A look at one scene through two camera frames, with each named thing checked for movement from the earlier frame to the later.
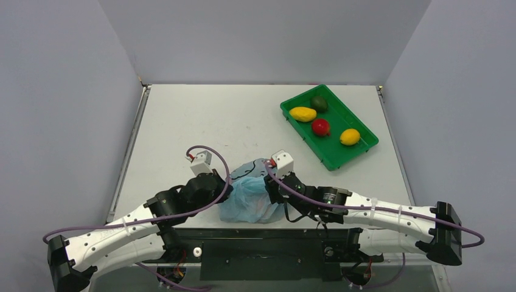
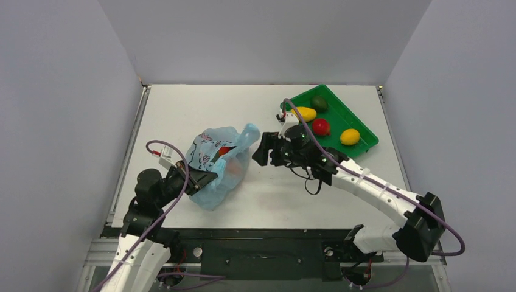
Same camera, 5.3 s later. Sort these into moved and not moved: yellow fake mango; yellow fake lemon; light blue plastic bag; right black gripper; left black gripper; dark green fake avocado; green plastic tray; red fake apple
Moved: light blue plastic bag; left black gripper; right black gripper
Not moved: green plastic tray; red fake apple; yellow fake lemon; dark green fake avocado; yellow fake mango
